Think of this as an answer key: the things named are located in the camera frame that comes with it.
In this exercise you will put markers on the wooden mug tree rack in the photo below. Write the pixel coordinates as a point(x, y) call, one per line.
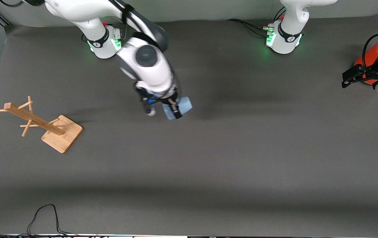
point(61, 135)

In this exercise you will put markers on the light blue cup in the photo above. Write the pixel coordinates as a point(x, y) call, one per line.
point(185, 105)

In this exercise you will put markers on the orange can with grey lid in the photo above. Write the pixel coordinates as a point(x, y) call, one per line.
point(370, 53)

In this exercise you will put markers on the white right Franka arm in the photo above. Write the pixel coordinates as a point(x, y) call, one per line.
point(152, 71)

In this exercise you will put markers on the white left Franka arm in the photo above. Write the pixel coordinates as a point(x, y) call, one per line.
point(286, 39)

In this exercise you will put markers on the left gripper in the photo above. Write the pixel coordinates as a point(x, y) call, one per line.
point(363, 73)

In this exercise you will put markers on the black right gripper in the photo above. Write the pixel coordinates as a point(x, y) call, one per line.
point(172, 100)

